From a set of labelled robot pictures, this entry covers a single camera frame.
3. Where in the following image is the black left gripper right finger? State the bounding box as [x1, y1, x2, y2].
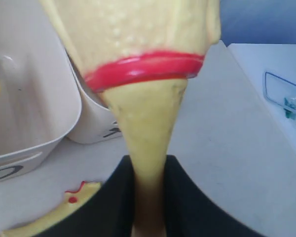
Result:
[164, 155, 262, 237]

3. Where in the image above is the white box with bag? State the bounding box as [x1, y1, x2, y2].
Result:
[228, 43, 296, 151]

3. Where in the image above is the cream bin marked O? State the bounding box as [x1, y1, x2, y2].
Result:
[0, 0, 82, 181]

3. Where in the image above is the large yellow rubber chicken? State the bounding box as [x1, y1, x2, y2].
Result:
[40, 0, 221, 237]

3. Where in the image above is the cream bin marked X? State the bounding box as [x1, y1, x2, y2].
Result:
[67, 55, 121, 144]

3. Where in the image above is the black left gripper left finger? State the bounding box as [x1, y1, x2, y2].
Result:
[39, 156, 135, 237]

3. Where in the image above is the detached chicken head with tube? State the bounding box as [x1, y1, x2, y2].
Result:
[0, 181, 102, 237]

